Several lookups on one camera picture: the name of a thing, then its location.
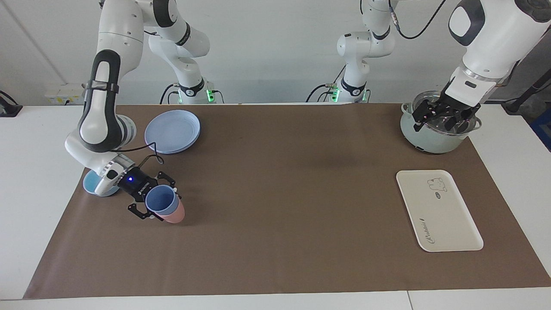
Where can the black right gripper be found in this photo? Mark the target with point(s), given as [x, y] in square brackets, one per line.
[135, 184]

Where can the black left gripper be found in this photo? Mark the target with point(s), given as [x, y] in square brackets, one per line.
[456, 103]

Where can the blue ribbed cup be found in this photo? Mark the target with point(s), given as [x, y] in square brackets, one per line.
[161, 200]

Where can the pink cup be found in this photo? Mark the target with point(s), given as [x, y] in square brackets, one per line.
[175, 216]

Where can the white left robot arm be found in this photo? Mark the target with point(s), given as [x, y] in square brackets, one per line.
[495, 38]

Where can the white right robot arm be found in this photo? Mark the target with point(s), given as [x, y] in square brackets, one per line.
[105, 107]

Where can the cream tray with rabbit print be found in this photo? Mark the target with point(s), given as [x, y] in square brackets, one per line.
[439, 211]

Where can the pale green cooking pot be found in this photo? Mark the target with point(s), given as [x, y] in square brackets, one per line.
[426, 140]

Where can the light blue bowl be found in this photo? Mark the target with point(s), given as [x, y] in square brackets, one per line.
[89, 185]

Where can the blue plate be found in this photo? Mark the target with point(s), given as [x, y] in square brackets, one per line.
[172, 131]

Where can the black tripod stand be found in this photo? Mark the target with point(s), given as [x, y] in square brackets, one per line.
[523, 97]

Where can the blue box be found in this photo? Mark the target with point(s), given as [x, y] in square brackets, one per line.
[543, 133]

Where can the brown table mat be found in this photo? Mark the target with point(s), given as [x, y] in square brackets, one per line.
[280, 206]

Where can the white power strip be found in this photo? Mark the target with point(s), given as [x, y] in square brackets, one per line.
[60, 95]

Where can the black clamp stand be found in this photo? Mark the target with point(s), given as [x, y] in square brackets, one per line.
[8, 110]

